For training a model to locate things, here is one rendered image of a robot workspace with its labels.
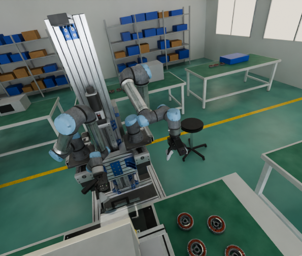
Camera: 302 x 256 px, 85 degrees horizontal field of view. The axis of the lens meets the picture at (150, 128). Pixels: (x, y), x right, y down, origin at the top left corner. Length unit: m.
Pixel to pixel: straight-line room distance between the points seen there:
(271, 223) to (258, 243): 0.17
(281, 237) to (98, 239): 1.10
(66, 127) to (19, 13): 6.58
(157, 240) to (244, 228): 0.67
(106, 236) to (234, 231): 0.88
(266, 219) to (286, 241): 0.14
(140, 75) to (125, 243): 0.97
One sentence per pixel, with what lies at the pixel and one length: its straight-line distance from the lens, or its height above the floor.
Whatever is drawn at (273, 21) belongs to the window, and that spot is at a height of 1.39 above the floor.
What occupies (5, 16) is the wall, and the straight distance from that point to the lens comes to 7.56.
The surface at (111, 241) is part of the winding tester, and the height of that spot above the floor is 1.32.
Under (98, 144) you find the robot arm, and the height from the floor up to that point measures 1.25.
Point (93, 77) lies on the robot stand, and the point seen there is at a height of 1.62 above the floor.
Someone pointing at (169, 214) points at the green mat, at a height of 0.75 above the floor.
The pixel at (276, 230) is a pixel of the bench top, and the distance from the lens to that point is 1.46.
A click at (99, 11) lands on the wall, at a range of 7.11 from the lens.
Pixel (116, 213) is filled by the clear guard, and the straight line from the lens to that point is 1.08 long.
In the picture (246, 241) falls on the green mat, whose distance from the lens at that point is 1.36.
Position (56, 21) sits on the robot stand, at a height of 2.00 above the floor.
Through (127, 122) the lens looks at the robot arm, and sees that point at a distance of 1.40.
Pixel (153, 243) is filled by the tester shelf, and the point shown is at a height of 1.11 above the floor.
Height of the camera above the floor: 1.97
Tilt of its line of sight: 34 degrees down
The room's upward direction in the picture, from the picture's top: 9 degrees counter-clockwise
